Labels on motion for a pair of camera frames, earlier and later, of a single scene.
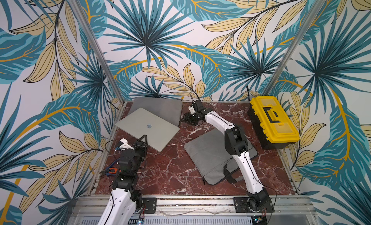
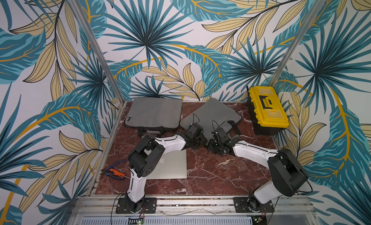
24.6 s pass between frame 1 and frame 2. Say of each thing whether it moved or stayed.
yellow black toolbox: moved
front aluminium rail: stayed
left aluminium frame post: stayed
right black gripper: moved
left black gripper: moved
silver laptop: moved
